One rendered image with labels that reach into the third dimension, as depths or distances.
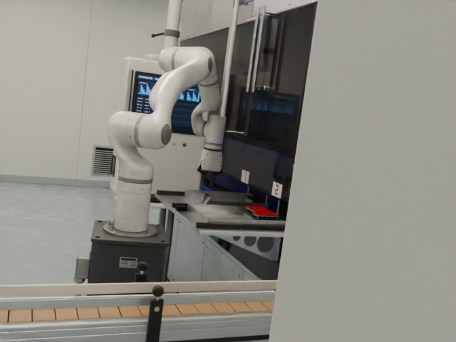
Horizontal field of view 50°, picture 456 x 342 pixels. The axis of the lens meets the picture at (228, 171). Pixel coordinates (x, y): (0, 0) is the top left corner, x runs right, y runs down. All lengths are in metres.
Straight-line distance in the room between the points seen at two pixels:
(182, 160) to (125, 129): 1.14
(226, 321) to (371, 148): 0.73
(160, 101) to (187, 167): 1.12
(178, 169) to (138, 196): 1.11
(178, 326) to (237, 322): 0.12
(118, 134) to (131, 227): 0.32
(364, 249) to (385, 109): 0.09
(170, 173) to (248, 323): 1.87
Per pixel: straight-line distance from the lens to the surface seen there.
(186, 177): 2.83
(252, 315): 1.02
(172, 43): 2.83
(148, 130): 1.67
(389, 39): 0.32
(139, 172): 1.71
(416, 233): 0.28
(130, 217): 1.73
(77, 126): 7.26
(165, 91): 1.81
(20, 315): 0.97
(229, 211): 2.20
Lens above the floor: 1.33
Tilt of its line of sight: 7 degrees down
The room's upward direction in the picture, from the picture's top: 7 degrees clockwise
